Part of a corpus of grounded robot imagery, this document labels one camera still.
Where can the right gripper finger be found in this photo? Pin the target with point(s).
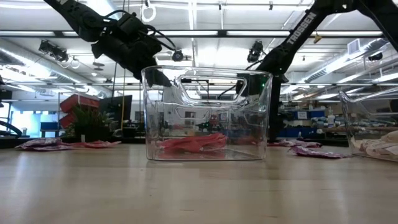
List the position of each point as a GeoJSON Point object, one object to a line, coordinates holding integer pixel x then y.
{"type": "Point", "coordinates": [275, 124]}

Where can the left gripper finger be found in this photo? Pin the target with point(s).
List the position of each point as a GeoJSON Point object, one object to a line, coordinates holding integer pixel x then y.
{"type": "Point", "coordinates": [157, 80]}

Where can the clear plastic bin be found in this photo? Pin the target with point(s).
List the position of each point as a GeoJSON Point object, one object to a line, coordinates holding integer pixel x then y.
{"type": "Point", "coordinates": [161, 124]}
{"type": "Point", "coordinates": [367, 124]}

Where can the red Skittles candy packet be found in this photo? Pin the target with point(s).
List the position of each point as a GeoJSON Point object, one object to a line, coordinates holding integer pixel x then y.
{"type": "Point", "coordinates": [213, 140]}
{"type": "Point", "coordinates": [183, 146]}
{"type": "Point", "coordinates": [99, 144]}

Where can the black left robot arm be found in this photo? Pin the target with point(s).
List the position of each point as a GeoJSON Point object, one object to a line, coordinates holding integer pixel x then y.
{"type": "Point", "coordinates": [77, 17]}

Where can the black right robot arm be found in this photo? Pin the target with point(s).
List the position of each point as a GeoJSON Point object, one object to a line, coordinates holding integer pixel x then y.
{"type": "Point", "coordinates": [298, 29]}

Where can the blue storage shelf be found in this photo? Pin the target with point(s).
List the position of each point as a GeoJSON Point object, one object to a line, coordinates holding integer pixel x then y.
{"type": "Point", "coordinates": [301, 123]}

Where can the black room monitor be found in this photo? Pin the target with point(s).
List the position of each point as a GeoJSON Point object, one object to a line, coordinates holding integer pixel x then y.
{"type": "Point", "coordinates": [116, 107]}

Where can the black overhead crossbar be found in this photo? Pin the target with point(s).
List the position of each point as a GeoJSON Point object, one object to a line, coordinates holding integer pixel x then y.
{"type": "Point", "coordinates": [222, 33]}

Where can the black ceiling fixture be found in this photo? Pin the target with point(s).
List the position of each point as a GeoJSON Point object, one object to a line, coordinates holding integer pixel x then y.
{"type": "Point", "coordinates": [53, 51]}

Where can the green potted plant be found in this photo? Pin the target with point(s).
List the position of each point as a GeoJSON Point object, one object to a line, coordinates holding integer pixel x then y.
{"type": "Point", "coordinates": [90, 123]}

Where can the white ceiling vent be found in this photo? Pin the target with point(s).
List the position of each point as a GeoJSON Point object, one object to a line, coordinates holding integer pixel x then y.
{"type": "Point", "coordinates": [354, 46]}

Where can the black overhead camera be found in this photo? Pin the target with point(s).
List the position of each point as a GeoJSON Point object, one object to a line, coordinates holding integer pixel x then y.
{"type": "Point", "coordinates": [178, 55]}

